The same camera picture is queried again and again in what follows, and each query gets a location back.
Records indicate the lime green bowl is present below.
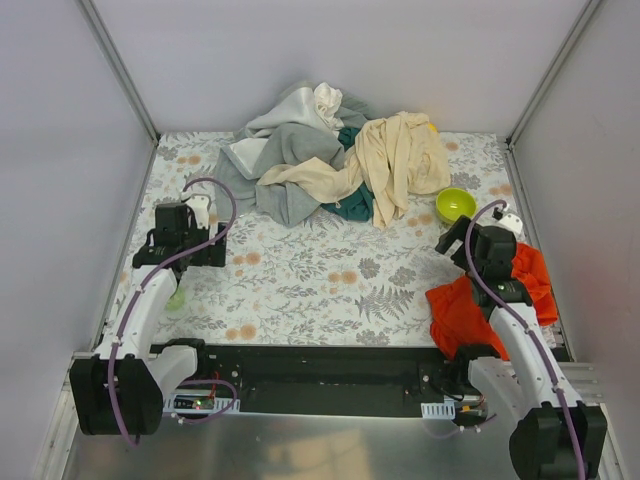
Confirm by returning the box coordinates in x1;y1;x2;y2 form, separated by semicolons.
436;187;477;224

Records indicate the grey sweatshirt cloth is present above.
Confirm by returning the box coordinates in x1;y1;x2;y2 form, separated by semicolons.
213;81;374;227

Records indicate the teal green cloth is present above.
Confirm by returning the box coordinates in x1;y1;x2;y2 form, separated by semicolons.
321;127;374;222

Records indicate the right aluminium frame post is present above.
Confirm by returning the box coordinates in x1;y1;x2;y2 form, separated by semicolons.
505;0;604;147

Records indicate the floral patterned table mat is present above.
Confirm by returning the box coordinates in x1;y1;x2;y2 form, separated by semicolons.
110;130;557;347

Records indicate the left aluminium frame post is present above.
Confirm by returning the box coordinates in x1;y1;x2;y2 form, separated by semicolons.
75;0;161;146

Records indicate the cream beige cloth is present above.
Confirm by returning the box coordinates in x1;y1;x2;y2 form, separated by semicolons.
257;111;451;229

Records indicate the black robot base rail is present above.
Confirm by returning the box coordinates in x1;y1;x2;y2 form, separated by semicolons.
151;338;481;418

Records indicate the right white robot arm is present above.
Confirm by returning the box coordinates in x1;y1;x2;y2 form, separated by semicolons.
436;216;608;479

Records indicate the aluminium frame post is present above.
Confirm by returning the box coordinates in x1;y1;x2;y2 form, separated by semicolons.
75;0;161;146
505;0;604;147

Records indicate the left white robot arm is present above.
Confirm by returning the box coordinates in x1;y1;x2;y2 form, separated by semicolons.
69;194;228;439

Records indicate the orange red cloth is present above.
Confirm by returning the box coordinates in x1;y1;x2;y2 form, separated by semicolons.
425;243;558;361

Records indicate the white small cloth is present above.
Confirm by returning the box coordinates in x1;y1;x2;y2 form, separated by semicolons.
314;82;343;130

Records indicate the light green small cup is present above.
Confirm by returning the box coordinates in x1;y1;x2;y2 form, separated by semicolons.
165;287;186;312

